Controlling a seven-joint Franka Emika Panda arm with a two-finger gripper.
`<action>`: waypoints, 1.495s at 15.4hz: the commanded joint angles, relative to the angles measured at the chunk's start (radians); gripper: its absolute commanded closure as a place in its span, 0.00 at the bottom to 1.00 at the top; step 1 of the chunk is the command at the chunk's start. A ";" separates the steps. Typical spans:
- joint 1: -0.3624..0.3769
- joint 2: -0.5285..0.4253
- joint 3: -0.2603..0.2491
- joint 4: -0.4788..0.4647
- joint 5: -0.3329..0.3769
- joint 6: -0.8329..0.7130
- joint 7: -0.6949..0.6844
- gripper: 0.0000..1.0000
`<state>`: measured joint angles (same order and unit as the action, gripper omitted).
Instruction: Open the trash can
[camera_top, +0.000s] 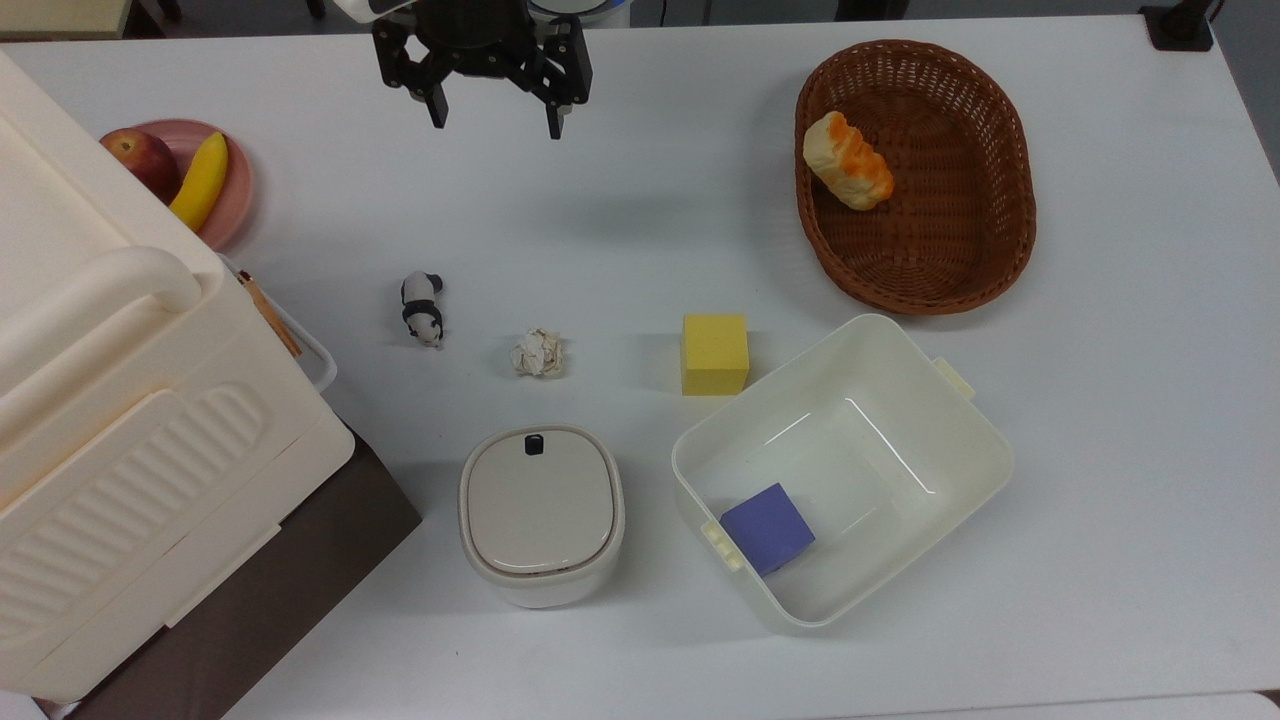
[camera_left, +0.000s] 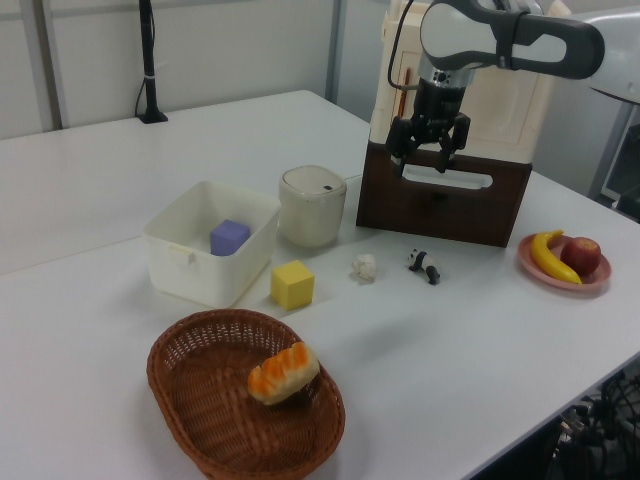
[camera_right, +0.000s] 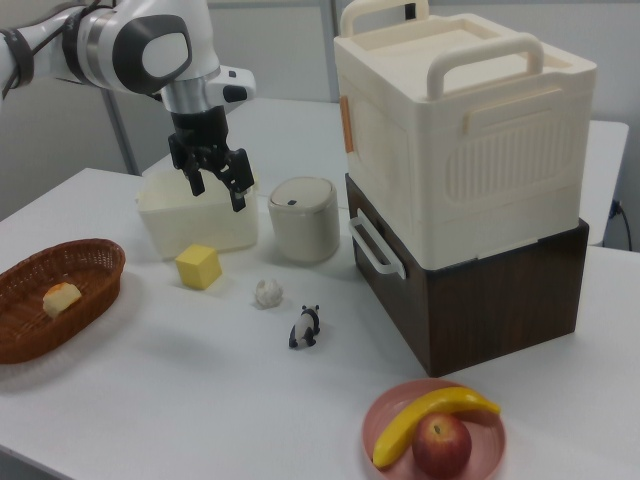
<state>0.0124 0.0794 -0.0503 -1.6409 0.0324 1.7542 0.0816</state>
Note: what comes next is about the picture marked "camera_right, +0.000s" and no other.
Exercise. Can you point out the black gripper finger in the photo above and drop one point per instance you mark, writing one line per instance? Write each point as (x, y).
(197, 180)
(239, 175)

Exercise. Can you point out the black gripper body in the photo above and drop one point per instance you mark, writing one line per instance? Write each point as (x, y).
(197, 132)

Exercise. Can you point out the small beige trash can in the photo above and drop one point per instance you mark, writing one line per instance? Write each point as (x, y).
(305, 225)

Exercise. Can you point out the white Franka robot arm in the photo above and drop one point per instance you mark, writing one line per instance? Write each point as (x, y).
(100, 40)

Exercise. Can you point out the white plastic open bin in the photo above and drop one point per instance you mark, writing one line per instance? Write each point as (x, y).
(200, 225)

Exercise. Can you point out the yellow cube block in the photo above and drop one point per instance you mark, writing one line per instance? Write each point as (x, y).
(197, 267)

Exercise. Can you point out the orange box latch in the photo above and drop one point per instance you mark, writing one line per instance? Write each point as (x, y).
(347, 125)

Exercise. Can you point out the crumpled white paper ball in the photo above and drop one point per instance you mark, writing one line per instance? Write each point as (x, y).
(268, 295)

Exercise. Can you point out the panda figurine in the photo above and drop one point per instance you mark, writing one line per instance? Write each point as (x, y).
(305, 327)

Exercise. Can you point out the toy bread piece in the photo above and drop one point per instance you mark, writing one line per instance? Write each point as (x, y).
(61, 298)

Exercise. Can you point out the brown wicker basket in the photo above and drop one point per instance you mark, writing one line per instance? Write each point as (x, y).
(30, 335)

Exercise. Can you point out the cream plastic storage box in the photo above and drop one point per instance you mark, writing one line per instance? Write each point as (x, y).
(480, 150)

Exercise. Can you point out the dark wooden drawer box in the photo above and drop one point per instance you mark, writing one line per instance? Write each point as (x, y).
(500, 315)

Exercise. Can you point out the yellow toy banana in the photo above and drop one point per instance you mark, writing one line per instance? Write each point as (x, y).
(400, 425)

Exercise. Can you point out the red toy apple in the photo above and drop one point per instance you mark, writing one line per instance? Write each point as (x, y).
(442, 447)

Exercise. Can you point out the pink plate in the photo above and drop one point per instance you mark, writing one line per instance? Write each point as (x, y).
(487, 450)

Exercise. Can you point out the grey partition post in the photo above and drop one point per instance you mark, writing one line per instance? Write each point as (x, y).
(122, 135)

